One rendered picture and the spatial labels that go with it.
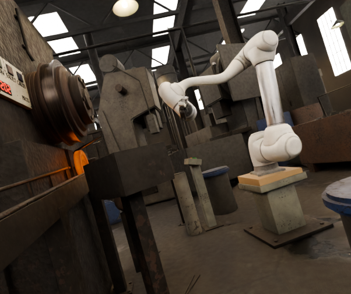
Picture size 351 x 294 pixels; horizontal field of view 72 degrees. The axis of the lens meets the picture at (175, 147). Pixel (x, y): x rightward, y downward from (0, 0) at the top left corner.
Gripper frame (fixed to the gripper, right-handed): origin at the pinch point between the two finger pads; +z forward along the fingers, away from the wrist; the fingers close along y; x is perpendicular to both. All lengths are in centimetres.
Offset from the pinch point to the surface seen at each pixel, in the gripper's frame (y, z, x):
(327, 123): -17, -169, -139
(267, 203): 51, -42, -55
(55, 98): 4, 11, 59
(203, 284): 88, -5, -20
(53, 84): -3, 11, 60
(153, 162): 25.2, 36.9, 2.7
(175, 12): -467, -818, 175
